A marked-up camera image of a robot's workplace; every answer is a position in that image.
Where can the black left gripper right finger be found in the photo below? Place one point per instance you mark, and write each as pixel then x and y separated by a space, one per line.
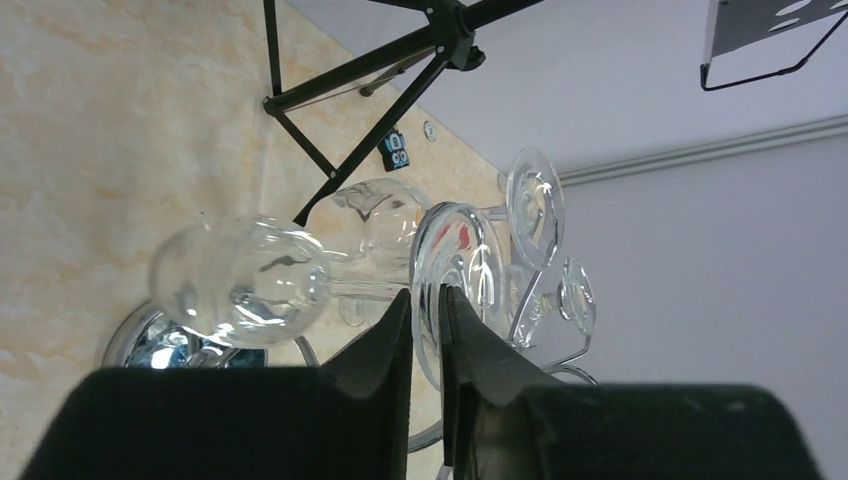
pixel 504 418

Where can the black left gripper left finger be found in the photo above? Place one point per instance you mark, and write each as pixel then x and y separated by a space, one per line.
pixel 346 419

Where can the large plain wine glass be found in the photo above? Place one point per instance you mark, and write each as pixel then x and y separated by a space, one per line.
pixel 255 282

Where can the chrome wine glass rack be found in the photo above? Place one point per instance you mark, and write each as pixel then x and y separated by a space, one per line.
pixel 147 338

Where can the patterned rear wine glass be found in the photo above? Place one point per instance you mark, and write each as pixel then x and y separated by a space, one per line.
pixel 572 300

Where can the tall rear wine glass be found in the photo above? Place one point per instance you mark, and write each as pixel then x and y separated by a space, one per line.
pixel 377 219

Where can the red round toy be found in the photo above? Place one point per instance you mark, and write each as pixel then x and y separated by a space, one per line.
pixel 459 240

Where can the black blue small device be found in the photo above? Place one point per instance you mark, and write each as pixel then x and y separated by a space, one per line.
pixel 392 149

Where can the small metal washer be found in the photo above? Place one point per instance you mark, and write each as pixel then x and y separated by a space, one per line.
pixel 430 131

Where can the aluminium frame post right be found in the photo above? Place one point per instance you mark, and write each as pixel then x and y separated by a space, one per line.
pixel 802 133

